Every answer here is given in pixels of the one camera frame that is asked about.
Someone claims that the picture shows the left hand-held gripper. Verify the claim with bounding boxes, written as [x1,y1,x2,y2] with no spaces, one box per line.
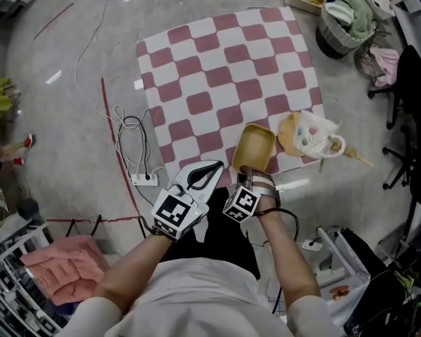
[151,159,226,241]

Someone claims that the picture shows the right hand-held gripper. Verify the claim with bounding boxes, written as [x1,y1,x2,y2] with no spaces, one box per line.
[223,164,281,223]

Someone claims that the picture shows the tan plastic tray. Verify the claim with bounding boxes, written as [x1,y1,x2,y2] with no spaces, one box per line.
[231,123,277,173]

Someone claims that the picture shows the person's right forearm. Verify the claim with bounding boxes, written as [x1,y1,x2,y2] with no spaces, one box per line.
[257,207,321,312]

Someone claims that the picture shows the person's left forearm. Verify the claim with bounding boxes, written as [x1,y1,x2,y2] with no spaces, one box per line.
[93,230,173,314]

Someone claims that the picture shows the person's black shorts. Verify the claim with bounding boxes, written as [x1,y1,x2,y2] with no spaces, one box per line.
[159,186,261,281]

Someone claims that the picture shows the small white power strip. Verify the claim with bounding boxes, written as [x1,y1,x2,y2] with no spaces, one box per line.
[301,238,324,251]

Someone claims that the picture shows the pink checkered table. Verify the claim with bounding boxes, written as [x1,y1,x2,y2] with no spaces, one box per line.
[135,6,326,188]

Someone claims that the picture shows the person's cream shirt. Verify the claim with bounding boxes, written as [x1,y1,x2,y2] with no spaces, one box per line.
[55,258,342,337]

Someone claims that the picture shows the white grid box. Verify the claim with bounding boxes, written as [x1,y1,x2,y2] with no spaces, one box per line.
[314,225,373,329]

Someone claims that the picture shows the grey laundry basket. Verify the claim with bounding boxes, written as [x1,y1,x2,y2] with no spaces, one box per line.
[315,0,379,60]

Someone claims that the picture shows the pink cushion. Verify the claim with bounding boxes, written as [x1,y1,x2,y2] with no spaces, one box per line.
[19,234,110,307]

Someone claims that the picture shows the pink cloth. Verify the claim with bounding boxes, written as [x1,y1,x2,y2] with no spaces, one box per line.
[369,45,401,88]

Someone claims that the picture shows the black bag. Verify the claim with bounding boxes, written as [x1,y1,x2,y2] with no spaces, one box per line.
[336,227,421,337]

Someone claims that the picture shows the white striped cloth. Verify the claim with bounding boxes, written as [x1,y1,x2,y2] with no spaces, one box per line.
[323,0,356,25]

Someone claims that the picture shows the green towel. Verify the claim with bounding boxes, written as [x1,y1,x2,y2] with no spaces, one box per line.
[348,0,375,42]

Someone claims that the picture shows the white storage rack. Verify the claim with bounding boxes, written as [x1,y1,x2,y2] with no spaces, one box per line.
[0,215,68,337]

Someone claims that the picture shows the black floor cable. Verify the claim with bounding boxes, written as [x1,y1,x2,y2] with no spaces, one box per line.
[116,115,152,183]

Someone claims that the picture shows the wire mesh basket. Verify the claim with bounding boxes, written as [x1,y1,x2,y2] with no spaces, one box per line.
[353,36,391,84]

